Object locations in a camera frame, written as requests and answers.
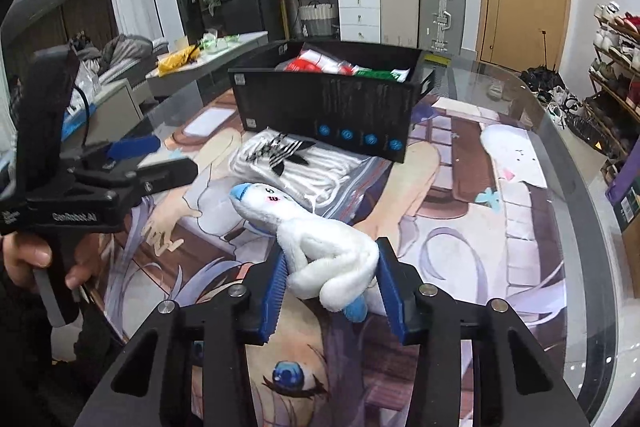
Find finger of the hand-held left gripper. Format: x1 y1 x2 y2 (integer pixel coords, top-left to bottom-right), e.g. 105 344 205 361
107 157 199 208
70 136 162 178

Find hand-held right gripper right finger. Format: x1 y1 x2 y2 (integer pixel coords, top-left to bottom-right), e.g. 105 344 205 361
375 237 591 427

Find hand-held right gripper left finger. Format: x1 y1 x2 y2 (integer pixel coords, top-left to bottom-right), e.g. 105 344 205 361
87 252 291 427

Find white plush toy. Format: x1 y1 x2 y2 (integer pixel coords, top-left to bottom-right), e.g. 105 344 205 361
229 182 381 324

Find white rope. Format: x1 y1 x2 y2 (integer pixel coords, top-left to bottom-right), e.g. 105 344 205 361
229 132 392 229

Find black storage box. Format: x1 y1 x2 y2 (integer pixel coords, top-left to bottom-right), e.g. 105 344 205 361
227 39 436 164

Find red and white packet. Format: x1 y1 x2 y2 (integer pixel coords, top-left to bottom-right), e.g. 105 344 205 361
275 48 354 76

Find green white cable packet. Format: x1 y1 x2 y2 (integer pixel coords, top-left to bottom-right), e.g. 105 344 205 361
352 66 412 84

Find person's left forearm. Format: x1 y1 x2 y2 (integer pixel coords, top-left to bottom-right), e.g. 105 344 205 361
0 277 118 427

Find person's left hand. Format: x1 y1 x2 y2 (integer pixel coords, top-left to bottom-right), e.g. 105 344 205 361
2 232 108 293

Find grey side cabinet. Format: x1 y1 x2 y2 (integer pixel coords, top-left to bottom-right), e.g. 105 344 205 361
60 82 152 154

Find grey blanket on sofa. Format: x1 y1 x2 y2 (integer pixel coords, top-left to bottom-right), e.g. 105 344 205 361
65 32 172 78

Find yellow plastic bag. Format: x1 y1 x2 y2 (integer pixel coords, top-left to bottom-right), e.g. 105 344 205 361
157 44 204 76

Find printed desk mat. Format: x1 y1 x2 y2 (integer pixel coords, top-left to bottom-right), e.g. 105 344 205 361
95 92 571 427

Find grey coffee table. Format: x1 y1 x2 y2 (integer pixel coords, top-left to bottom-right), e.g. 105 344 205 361
90 31 271 144

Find green white packets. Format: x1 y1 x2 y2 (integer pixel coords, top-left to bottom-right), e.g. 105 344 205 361
200 33 241 53

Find open cardboard box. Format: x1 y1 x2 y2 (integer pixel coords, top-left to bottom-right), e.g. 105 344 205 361
620 207 640 299

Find white vanity desk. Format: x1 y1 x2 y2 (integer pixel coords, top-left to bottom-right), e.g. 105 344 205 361
265 0 382 44

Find shoes on floor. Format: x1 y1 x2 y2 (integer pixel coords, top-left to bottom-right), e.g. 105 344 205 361
487 76 582 124

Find purple bag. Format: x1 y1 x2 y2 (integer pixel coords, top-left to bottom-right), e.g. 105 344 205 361
605 157 640 208

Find black umbrella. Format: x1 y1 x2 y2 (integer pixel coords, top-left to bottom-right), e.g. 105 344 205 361
520 29 569 96

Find beige suitcase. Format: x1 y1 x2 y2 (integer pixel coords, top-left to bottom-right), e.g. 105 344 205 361
378 0 422 48

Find silver suitcase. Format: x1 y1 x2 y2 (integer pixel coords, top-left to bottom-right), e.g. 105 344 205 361
419 0 469 54

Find wooden shoe rack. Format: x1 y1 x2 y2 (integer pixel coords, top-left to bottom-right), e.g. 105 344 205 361
582 7 640 168

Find rows of shoes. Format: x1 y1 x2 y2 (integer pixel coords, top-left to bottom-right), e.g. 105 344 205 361
587 1 640 142

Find black cable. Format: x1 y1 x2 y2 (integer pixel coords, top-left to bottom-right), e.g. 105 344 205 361
72 84 92 154

